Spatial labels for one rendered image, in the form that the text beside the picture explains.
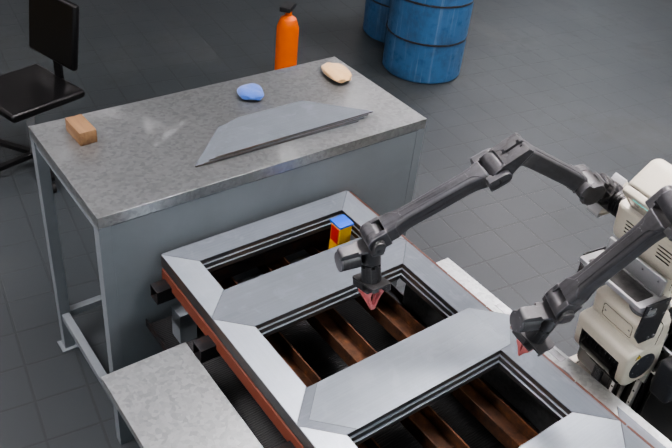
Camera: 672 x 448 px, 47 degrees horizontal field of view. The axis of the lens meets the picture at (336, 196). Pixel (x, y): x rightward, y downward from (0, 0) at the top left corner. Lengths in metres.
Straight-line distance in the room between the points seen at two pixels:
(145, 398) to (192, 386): 0.13
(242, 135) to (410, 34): 2.96
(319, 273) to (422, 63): 3.30
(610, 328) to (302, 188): 1.12
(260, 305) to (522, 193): 2.58
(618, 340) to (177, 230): 1.43
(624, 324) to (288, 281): 1.05
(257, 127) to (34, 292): 1.47
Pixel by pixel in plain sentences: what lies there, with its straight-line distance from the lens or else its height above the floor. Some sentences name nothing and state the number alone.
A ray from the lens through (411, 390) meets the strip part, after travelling 2.17.
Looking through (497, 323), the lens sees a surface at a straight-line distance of 2.42.
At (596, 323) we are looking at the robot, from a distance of 2.64.
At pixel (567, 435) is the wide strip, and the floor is 0.86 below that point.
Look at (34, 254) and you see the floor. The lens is 3.97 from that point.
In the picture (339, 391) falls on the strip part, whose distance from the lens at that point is 2.13.
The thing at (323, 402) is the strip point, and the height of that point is 0.86.
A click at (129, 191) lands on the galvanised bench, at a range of 2.48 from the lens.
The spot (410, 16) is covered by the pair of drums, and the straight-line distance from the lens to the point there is 5.48.
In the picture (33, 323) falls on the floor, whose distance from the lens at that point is 3.62.
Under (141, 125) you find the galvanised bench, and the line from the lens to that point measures 2.82.
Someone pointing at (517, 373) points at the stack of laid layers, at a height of 0.84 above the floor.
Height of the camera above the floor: 2.47
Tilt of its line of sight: 35 degrees down
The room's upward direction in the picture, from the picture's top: 6 degrees clockwise
